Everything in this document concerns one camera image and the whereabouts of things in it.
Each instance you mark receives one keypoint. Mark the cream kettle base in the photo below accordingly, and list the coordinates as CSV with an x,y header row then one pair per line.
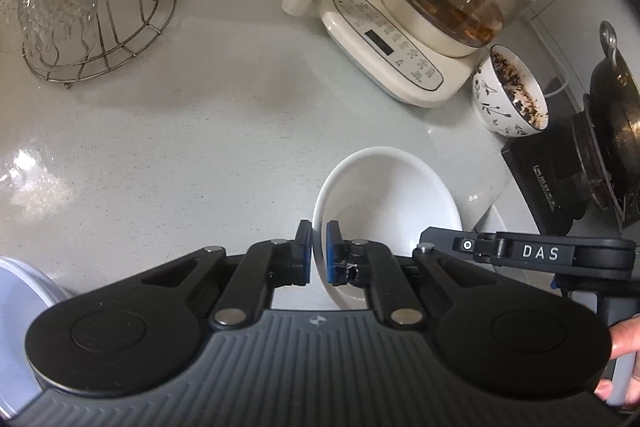
x,y
380,42

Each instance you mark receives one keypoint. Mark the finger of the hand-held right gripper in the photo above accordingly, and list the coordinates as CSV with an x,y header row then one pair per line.
x,y
467,245

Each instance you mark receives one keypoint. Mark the black wok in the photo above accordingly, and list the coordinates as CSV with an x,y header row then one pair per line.
x,y
617,102

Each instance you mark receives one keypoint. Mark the white plate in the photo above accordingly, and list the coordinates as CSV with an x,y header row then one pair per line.
x,y
20,322

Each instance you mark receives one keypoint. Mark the person's right hand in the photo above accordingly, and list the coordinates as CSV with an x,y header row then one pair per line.
x,y
627,337

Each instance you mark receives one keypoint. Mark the black gas stove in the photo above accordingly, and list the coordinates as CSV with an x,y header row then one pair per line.
x,y
540,177

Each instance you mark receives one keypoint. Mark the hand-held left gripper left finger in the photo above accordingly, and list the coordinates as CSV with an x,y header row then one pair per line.
x,y
303,257

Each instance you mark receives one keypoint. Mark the floral-patterned bowl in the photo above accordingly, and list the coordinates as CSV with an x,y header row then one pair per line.
x,y
492,102

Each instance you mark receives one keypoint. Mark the plain white bowl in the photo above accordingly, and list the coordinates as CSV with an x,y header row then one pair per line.
x,y
385,192

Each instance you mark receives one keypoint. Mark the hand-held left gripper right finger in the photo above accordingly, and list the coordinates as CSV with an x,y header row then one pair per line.
x,y
332,257

